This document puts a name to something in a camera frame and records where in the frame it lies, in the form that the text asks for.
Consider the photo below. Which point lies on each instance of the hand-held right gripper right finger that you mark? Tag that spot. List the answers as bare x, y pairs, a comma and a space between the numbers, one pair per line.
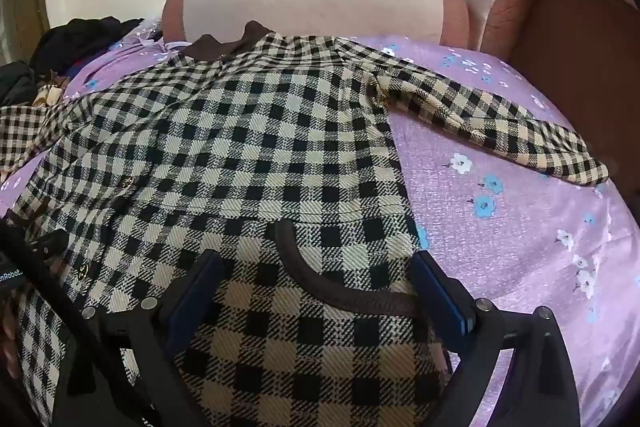
442, 302

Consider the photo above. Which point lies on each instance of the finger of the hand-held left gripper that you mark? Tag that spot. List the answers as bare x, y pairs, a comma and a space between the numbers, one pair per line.
50, 243

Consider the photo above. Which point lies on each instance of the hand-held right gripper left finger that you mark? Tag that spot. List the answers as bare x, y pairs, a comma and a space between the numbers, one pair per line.
192, 302

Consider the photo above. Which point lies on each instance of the black cream checkered coat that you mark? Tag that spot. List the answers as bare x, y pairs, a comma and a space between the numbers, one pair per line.
250, 132

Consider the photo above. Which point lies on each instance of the black clothes pile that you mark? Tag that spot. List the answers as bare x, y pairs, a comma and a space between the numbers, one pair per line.
80, 37

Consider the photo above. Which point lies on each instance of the purple floral bedsheet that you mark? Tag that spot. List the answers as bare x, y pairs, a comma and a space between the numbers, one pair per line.
500, 232

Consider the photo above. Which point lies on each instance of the brown patterned cloth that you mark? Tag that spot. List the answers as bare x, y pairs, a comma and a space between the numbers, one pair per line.
50, 94

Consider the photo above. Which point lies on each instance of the patterned door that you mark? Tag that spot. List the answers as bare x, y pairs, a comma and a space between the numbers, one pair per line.
22, 7

